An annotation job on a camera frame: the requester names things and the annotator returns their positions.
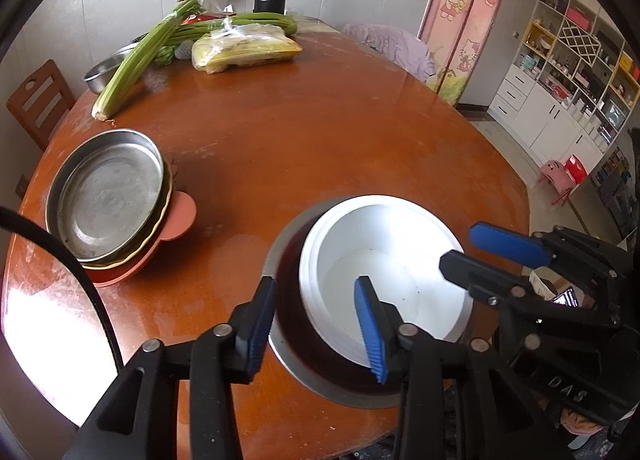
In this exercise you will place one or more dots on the green leafy vegetable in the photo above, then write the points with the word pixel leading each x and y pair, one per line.
pixel 164 56

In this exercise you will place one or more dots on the low wall socket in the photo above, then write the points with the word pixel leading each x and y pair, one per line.
pixel 22 185

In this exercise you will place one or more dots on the pink plastic stool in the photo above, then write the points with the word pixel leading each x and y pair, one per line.
pixel 552 173

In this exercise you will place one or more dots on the large steel bowl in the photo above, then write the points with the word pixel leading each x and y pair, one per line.
pixel 320 375

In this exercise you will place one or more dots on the orange plastic plate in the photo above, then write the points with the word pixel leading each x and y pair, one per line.
pixel 175 220

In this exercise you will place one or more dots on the purple cloth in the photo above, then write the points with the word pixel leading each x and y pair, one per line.
pixel 400 48

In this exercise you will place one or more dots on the small steel basin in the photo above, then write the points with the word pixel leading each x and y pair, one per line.
pixel 102 73

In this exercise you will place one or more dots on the fruit in foam net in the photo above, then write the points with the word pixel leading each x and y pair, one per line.
pixel 184 50

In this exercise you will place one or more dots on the red paper noodle bowl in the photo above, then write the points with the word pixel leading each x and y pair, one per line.
pixel 309 285

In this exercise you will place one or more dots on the yellow shell-shaped plate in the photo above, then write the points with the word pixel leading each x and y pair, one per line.
pixel 157 230

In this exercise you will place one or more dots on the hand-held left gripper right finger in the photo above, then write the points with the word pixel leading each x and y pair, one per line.
pixel 372 330

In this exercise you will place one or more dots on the white shelf cabinet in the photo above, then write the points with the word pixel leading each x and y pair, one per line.
pixel 545 110

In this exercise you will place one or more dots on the red packet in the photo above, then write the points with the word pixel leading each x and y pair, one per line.
pixel 192 19

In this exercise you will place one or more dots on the brown wooden chair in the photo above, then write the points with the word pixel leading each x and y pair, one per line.
pixel 35 105

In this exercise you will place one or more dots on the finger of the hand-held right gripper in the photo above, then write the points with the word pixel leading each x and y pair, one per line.
pixel 505 242
pixel 485 280

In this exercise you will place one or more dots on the red plastic stool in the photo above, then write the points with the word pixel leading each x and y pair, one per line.
pixel 575 173

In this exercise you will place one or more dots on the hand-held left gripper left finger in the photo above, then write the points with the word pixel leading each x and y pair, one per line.
pixel 260 330

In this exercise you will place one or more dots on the yellow food plastic bag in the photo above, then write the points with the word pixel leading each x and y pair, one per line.
pixel 250 53

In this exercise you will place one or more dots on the pink cartoon cat wardrobe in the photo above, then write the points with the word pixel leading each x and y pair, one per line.
pixel 465 15

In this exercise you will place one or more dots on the round steel pan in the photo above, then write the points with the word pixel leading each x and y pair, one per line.
pixel 110 195

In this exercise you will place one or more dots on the celery bunch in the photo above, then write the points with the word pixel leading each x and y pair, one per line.
pixel 135 63

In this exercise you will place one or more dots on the green vegetable stalks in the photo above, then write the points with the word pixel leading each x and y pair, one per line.
pixel 260 20

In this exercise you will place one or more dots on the red box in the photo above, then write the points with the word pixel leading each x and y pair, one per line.
pixel 580 19

